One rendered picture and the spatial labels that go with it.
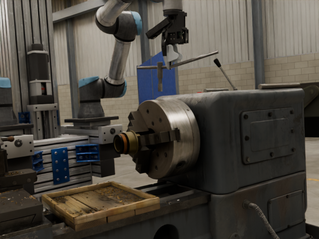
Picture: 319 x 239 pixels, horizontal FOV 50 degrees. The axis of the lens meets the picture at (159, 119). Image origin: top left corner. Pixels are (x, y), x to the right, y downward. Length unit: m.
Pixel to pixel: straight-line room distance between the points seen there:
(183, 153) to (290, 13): 10.76
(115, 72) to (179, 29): 0.70
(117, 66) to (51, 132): 0.50
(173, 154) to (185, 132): 0.09
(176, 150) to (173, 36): 0.42
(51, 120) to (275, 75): 10.28
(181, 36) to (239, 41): 11.10
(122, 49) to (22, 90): 0.57
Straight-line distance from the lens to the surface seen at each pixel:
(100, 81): 1.95
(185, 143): 1.25
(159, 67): 1.34
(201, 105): 1.32
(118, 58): 1.85
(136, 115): 1.38
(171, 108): 1.28
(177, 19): 1.31
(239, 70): 12.23
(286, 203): 1.64
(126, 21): 1.72
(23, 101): 1.94
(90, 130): 1.87
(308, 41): 11.57
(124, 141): 1.25
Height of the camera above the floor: 1.23
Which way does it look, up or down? 3 degrees down
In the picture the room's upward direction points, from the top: 3 degrees counter-clockwise
